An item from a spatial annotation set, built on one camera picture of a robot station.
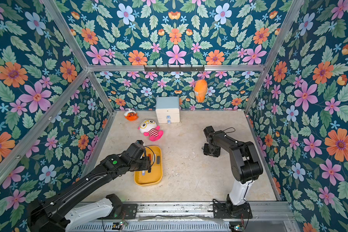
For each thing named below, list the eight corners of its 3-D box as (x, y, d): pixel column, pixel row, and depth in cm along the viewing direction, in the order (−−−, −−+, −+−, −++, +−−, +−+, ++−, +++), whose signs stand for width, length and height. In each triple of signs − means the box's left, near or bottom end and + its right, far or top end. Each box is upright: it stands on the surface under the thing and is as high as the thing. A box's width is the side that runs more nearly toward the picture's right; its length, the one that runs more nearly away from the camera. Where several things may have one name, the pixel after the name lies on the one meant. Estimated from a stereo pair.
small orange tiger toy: (125, 119, 116) (122, 114, 112) (131, 113, 120) (128, 108, 116) (133, 123, 114) (131, 118, 109) (139, 117, 118) (137, 112, 113)
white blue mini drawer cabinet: (157, 124, 114) (153, 110, 102) (159, 107, 126) (157, 93, 114) (179, 124, 114) (179, 110, 102) (180, 107, 126) (179, 93, 114)
